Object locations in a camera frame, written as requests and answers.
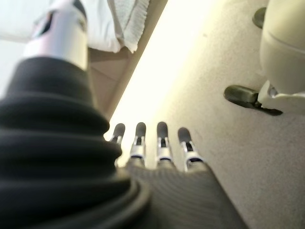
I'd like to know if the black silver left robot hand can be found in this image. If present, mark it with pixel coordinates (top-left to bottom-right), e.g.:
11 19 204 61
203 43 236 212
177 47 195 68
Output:
0 0 248 229

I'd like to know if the white duvet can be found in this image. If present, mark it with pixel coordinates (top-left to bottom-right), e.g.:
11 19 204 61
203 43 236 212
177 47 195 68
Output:
0 0 124 53

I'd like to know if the beige knit blanket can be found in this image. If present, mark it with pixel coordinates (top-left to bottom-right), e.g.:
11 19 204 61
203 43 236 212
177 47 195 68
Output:
112 0 151 53

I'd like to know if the dark left robot foot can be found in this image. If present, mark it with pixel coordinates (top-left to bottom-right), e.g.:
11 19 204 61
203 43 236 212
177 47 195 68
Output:
224 84 284 117

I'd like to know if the dark robot foot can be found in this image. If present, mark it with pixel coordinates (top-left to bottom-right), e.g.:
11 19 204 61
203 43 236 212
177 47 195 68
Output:
224 84 284 117
252 7 267 29

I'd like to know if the silver left robot leg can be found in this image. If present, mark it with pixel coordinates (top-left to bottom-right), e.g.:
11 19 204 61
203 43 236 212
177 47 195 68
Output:
258 0 305 113

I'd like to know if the dark right robot foot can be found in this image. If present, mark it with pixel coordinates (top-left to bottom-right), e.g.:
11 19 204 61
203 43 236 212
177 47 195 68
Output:
252 7 267 29

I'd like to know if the brown upholstered bed frame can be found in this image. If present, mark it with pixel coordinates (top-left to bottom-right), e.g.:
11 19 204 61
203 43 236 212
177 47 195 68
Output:
87 0 169 120

